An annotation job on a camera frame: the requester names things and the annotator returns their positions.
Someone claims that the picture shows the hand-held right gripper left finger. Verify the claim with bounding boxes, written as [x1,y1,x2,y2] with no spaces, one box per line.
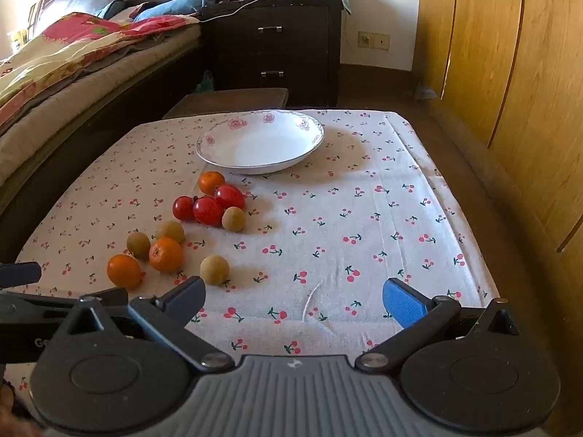
[57,276,235,371]

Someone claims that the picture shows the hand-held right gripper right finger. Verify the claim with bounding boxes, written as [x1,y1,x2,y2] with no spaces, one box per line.
[355,277,521,371]

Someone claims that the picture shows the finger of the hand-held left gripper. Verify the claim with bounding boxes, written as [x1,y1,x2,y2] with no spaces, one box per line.
[0,261,43,288]
[0,287,129,327]

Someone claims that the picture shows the orange mandarin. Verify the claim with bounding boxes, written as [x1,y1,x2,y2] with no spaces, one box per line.
[149,237,185,274]
[107,254,143,289]
[199,171,226,196]

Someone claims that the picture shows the red cherry tomato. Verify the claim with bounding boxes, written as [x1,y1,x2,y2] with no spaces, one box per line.
[214,185,246,210]
[193,196,225,227]
[172,196,196,221]

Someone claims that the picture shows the white floral rim plate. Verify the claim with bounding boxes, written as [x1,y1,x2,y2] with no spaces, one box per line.
[196,109,325,174]

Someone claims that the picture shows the cherry print tablecloth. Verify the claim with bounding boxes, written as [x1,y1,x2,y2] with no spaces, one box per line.
[13,108,502,401]

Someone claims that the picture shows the bed with floral blanket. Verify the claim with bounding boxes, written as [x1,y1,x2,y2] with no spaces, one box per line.
[0,27,203,185]

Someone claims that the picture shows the brown wooden stool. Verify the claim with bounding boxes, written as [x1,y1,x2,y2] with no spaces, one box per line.
[163,87,290,120]

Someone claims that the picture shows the green bag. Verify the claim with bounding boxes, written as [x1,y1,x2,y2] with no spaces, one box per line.
[196,70,218,95]

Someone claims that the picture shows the floral blanket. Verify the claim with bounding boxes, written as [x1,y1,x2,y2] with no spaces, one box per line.
[0,11,201,106]

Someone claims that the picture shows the dark nightstand drawer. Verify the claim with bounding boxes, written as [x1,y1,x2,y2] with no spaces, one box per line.
[214,57,332,101]
[214,9,332,58]

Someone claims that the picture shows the wooden wardrobe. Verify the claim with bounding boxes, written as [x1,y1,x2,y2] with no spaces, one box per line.
[412,0,583,437]

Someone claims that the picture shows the dark wooden nightstand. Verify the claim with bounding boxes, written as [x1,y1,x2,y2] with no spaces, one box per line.
[200,0,343,108]

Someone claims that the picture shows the teal pillow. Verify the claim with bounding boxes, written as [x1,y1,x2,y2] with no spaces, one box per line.
[93,0,137,20]

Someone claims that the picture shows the blue pillow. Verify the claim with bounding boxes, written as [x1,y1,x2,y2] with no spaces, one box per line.
[132,0,211,21]

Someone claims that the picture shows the beige wall socket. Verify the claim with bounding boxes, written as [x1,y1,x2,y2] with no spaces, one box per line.
[357,31,391,50]

